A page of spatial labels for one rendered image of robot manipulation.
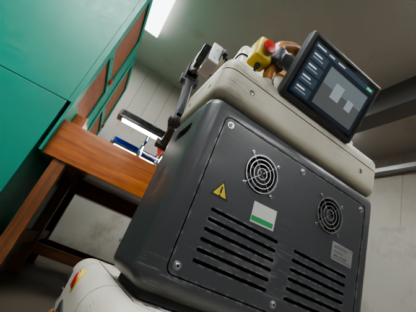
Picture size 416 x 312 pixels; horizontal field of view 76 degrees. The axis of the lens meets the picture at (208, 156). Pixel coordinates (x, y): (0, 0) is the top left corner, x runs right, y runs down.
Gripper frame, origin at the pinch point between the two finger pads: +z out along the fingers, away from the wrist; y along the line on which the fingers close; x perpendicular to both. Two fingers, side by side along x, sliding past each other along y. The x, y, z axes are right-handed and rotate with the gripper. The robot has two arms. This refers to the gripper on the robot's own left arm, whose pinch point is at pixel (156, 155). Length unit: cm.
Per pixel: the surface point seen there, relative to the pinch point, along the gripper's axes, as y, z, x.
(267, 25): -40, -99, -146
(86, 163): 28.8, 7.3, 25.3
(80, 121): 43.8, 2.6, 1.5
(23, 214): 39, 28, 48
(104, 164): 21.7, 4.9, 22.7
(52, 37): 73, -27, -8
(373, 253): -282, 26, -83
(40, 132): 52, 3, 26
